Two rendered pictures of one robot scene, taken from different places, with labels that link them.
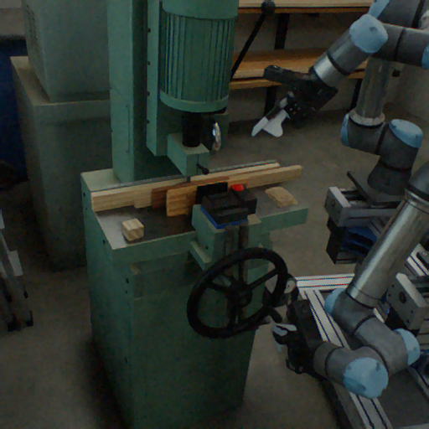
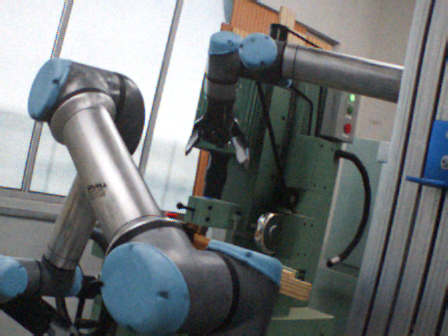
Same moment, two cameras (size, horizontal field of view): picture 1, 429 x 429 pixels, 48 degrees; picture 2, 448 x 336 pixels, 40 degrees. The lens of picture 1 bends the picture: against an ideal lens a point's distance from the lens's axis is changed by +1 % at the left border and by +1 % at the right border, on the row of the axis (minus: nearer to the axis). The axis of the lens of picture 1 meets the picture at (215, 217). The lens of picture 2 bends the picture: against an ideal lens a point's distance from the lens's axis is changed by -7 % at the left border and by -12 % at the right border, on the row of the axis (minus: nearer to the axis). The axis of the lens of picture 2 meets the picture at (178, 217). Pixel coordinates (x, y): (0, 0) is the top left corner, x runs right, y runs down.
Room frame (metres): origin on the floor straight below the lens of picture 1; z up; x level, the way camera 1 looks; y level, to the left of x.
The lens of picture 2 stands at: (0.84, -1.66, 1.14)
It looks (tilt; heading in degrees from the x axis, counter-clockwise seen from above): 4 degrees down; 81
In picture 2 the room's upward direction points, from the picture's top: 12 degrees clockwise
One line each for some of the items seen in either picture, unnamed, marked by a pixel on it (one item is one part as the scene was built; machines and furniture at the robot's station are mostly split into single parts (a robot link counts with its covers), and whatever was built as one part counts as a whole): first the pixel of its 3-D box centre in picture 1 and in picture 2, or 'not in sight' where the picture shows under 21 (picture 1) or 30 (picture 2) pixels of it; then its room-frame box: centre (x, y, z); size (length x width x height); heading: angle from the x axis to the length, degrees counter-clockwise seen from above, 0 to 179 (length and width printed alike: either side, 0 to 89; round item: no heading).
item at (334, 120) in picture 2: not in sight; (341, 114); (1.55, 0.13, 1.40); 0.10 x 0.06 x 0.16; 30
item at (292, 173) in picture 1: (224, 185); (228, 265); (1.27, -0.02, 0.92); 0.56 x 0.02 x 0.04; 120
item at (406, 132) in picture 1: (400, 142); not in sight; (1.58, -0.61, 0.98); 0.13 x 0.12 x 0.14; 67
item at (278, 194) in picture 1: (281, 193); not in sight; (1.27, -0.19, 0.91); 0.10 x 0.07 x 0.02; 30
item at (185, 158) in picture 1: (188, 155); (213, 216); (1.23, 0.10, 1.03); 0.14 x 0.07 x 0.09; 30
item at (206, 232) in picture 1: (225, 227); not in sight; (1.05, -0.03, 0.92); 0.15 x 0.13 x 0.09; 120
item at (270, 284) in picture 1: (270, 286); not in sight; (1.22, -0.21, 0.58); 0.12 x 0.08 x 0.08; 30
